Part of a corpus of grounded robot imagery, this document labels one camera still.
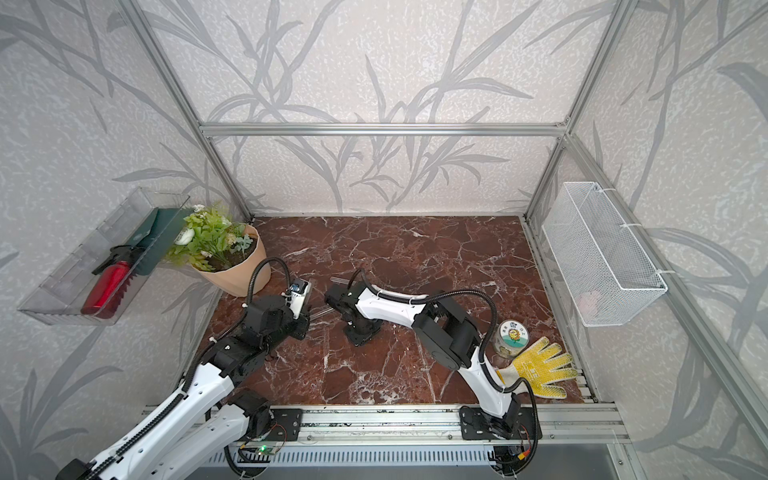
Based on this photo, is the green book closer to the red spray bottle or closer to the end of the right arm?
the red spray bottle

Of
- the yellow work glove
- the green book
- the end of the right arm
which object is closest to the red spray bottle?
the green book

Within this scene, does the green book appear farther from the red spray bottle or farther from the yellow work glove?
the yellow work glove

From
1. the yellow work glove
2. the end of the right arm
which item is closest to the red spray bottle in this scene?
the end of the right arm

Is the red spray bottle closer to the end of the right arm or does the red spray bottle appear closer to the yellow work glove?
the end of the right arm

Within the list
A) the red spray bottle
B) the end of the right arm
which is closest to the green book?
the red spray bottle

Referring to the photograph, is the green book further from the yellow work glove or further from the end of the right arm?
the yellow work glove

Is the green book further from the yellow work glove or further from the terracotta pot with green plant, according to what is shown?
the yellow work glove

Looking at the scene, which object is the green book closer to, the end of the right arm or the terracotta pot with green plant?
the terracotta pot with green plant

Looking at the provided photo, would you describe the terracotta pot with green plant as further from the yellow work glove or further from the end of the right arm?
the yellow work glove

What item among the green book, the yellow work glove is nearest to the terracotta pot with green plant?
the green book

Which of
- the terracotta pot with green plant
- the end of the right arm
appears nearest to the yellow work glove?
the end of the right arm

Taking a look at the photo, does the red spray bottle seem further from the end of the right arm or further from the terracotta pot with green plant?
the end of the right arm

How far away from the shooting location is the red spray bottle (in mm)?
565

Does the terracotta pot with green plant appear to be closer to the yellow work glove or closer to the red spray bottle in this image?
the red spray bottle
